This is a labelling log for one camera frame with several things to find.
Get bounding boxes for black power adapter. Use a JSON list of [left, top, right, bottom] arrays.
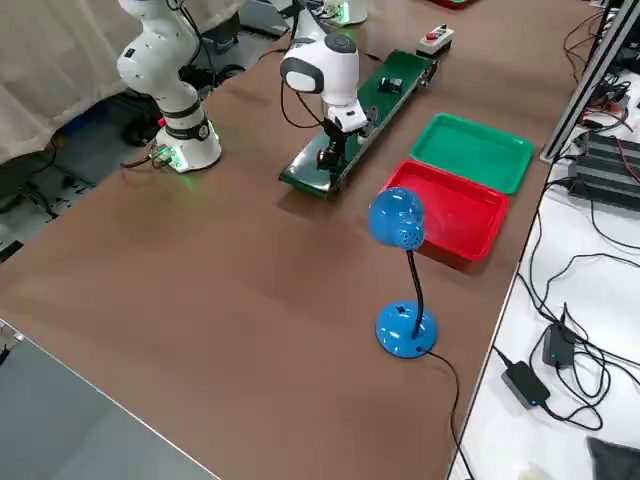
[[541, 319, 577, 370], [500, 360, 552, 412]]

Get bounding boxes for green conveyor belt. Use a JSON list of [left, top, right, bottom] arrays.
[[278, 48, 442, 203]]

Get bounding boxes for grey finned power supply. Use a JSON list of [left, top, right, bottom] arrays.
[[582, 130, 640, 174], [567, 149, 640, 213]]

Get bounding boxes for white curtain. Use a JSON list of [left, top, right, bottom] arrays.
[[0, 0, 246, 166]]

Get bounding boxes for white button control box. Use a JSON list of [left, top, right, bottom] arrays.
[[415, 23, 456, 58]]

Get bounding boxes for blue desk lamp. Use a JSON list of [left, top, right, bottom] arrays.
[[367, 186, 442, 361]]

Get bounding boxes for black lamp cable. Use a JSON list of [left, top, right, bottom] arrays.
[[422, 348, 476, 480]]

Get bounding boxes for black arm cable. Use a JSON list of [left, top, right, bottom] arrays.
[[277, 0, 331, 132]]

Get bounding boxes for aluminium frame post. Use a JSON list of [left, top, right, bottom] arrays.
[[541, 0, 640, 163]]

